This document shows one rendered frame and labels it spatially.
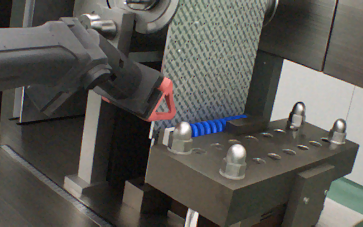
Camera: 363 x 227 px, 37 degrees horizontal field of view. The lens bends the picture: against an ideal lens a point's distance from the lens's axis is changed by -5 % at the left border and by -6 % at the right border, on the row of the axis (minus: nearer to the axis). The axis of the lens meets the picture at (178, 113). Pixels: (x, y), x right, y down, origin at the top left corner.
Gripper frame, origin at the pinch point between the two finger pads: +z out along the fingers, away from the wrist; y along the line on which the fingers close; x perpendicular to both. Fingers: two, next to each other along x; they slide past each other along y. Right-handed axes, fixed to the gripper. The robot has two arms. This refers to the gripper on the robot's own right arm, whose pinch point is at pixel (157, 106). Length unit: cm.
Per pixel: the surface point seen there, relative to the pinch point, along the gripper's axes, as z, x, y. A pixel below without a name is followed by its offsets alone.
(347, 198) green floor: 270, 40, -57
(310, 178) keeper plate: 14.2, 2.1, 22.3
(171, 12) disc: -8.7, 12.4, 0.5
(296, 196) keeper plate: 14.7, -1.3, 21.4
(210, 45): 3.1, 13.3, 0.6
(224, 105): 14.9, 7.6, 0.6
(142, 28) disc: -6.7, 9.3, -5.1
